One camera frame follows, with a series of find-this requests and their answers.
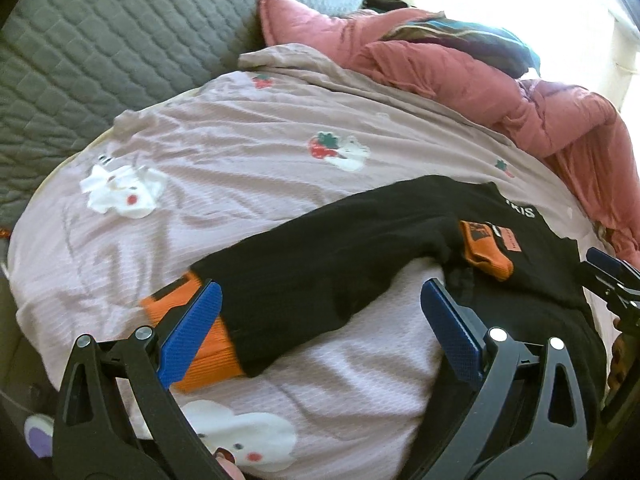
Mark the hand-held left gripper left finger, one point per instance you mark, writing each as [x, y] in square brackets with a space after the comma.
[192, 330]

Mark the purple slipper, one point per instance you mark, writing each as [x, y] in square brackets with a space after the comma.
[39, 437]

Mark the dark striped cloth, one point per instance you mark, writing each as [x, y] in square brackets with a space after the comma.
[475, 40]

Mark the grey quilted headboard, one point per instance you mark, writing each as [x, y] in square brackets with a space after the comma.
[100, 35]

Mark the pink quilted comforter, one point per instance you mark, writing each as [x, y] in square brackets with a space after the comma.
[450, 75]

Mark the black sweater with orange cuffs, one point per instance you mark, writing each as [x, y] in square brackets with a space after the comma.
[350, 245]

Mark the pink printed bedsheet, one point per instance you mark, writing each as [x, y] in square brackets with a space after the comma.
[250, 185]

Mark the person's left hand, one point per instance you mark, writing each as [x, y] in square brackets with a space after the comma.
[231, 470]

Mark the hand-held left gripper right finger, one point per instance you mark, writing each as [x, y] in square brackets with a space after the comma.
[452, 330]

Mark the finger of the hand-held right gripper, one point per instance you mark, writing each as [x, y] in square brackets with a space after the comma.
[607, 292]
[597, 258]

